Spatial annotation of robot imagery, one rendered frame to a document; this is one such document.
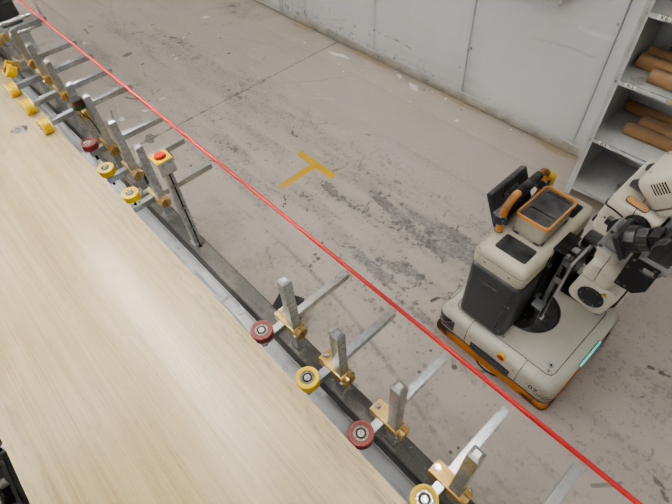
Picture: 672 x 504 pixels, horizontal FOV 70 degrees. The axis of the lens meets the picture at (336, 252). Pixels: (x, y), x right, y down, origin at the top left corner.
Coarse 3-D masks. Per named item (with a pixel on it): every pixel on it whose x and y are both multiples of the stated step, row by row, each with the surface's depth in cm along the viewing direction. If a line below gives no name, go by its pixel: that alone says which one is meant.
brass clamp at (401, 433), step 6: (384, 402) 155; (372, 408) 154; (384, 408) 154; (372, 414) 156; (378, 414) 153; (384, 414) 153; (384, 420) 151; (384, 426) 153; (390, 426) 150; (402, 426) 150; (408, 426) 152; (390, 432) 152; (396, 432) 149; (402, 432) 149; (408, 432) 151; (396, 438) 150; (402, 438) 150
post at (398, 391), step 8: (400, 384) 129; (392, 392) 131; (400, 392) 128; (392, 400) 135; (400, 400) 131; (392, 408) 139; (400, 408) 137; (392, 416) 143; (400, 416) 143; (392, 424) 148; (400, 424) 149; (392, 440) 158
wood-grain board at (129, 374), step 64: (0, 128) 256; (0, 192) 224; (64, 192) 221; (0, 256) 198; (64, 256) 196; (128, 256) 194; (0, 320) 178; (64, 320) 177; (128, 320) 175; (192, 320) 173; (0, 384) 162; (64, 384) 160; (128, 384) 159; (192, 384) 158; (256, 384) 157; (64, 448) 147; (128, 448) 146; (192, 448) 145; (256, 448) 144; (320, 448) 143
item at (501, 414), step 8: (504, 408) 156; (496, 416) 154; (504, 416) 154; (488, 424) 153; (496, 424) 152; (480, 432) 151; (488, 432) 151; (472, 440) 150; (480, 440) 150; (464, 448) 148; (464, 456) 147; (456, 464) 146; (456, 472) 144; (440, 488) 142
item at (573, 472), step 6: (570, 468) 141; (576, 468) 141; (582, 468) 141; (564, 474) 142; (570, 474) 140; (576, 474) 140; (564, 480) 139; (570, 480) 139; (558, 486) 139; (564, 486) 138; (570, 486) 138; (552, 492) 138; (558, 492) 138; (564, 492) 137; (546, 498) 139; (552, 498) 137; (558, 498) 137
